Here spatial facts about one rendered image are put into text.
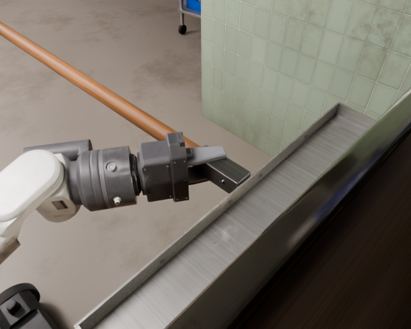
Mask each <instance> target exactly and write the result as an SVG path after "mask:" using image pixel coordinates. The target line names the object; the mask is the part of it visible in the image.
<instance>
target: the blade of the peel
mask: <svg viewBox="0 0 411 329"><path fill-rule="evenodd" d="M375 121H376V120H375V119H373V118H371V117H369V116H366V115H365V114H362V113H361V112H358V111H357V110H354V109H353V108H351V107H349V106H347V105H345V104H343V103H341V102H337V103H336V104H335V105H334V106H332V107H331V108H330V109H329V110H328V111H327V112H326V113H325V114H323V115H322V116H321V117H319V118H318V119H317V120H316V121H315V122H314V123H313V124H311V125H310V126H309V127H308V128H306V129H305V130H304V131H303V132H302V133H301V134H300V135H298V136H297V137H296V138H295V139H293V140H292V141H291V142H290V143H289V144H288V145H287V146H285V147H284V148H283V149H282V150H280V152H278V153H277V154H276V155H275V156H274V157H272V158H271V159H270V160H269V161H268V162H267V163H266V164H264V165H263V166H262V167H260V168H259V169H258V170H257V171H256V172H255V173H254V174H252V175H251V176H250V177H249V178H247V179H246V180H245V181H244V182H243V183H242V184H241V185H239V186H238V187H237V188H236V189H234V190H233V191H232V192H231V193H230V194H229V195H228V196H226V197H225V198H224V199H223V200H221V201H220V202H219V203H218V204H217V205H216V206H215V207H213V208H212V209H211V210H209V211H208V212H207V213H206V214H205V215H204V216H203V217H201V218H200V219H199V220H198V221H197V222H195V224H193V225H192V226H191V227H190V228H188V229H187V230H186V231H185V232H184V233H182V235H180V236H179V237H178V238H177V239H175V240H174V241H173V242H172V243H171V244H170V245H169V246H167V247H166V248H165V249H164V250H162V251H161V252H160V253H159V254H158V255H157V256H156V257H154V258H153V259H152V260H151V261H149V262H148V263H147V264H146V265H145V266H144V267H143V268H141V269H140V270H139V271H138V272H136V273H135V274H134V275H133V276H132V277H131V278H130V279H128V280H127V281H126V282H125V283H123V284H122V285H121V286H120V287H119V288H118V289H117V290H115V291H114V292H113V293H111V295H109V297H107V298H106V299H105V300H103V301H102V302H101V303H100V304H99V305H98V306H97V307H95V308H94V309H93V310H92V311H90V312H89V313H88V314H87V315H86V316H85V317H84V318H82V319H81V320H80V321H79V322H77V323H76V324H75V325H74V327H75V329H164V328H165V327H166V326H167V325H168V324H169V323H170V322H171V321H172V320H174V319H175V318H176V317H177V316H178V315H179V314H180V313H181V312H182V311H183V310H184V309H185V308H186V307H187V306H188V305H189V304H190V303H191V302H192V301H193V300H194V299H195V298H196V297H197V295H199V294H200V293H201V292H202V291H203V290H204V289H205V288H206V287H207V286H208V285H209V284H210V283H211V282H212V281H213V280H214V279H215V278H216V277H217V276H218V275H219V274H220V273H221V272H222V271H223V270H224V269H225V268H226V267H227V266H228V265H229V264H230V263H231V262H232V261H233V260H234V259H235V258H236V257H238V256H239V255H240V254H241V253H242V252H243V251H244V250H245V249H246V248H247V247H248V246H249V245H250V244H251V243H252V242H253V241H254V240H255V239H256V238H257V237H258V236H259V235H260V234H261V233H262V232H263V231H264V230H265V229H266V228H267V227H268V226H269V225H270V224H272V222H274V220H276V218H278V216H279V215H280V214H281V213H282V212H283V211H284V210H285V209H286V208H287V207H289V205H291V203H293V201H294V200H295V199H296V198H297V197H298V196H299V195H301V194H302V193H303V192H304V191H305V190H306V189H307V188H308V187H309V186H310V185H311V184H312V183H313V182H314V181H315V180H316V179H317V178H318V177H319V176H320V175H321V174H322V173H323V172H324V171H325V170H326V169H327V168H328V167H329V166H330V165H331V164H332V163H334V162H335V161H336V160H337V159H338V158H339V157H340V156H341V155H342V154H343V153H344V152H345V151H346V150H347V149H348V148H349V147H350V146H351V145H352V144H353V143H354V142H355V141H356V140H357V139H358V138H359V137H360V136H361V135H362V134H363V133H364V132H365V131H366V130H367V129H368V128H369V127H370V126H371V125H372V124H373V123H374V122H375Z"/></svg>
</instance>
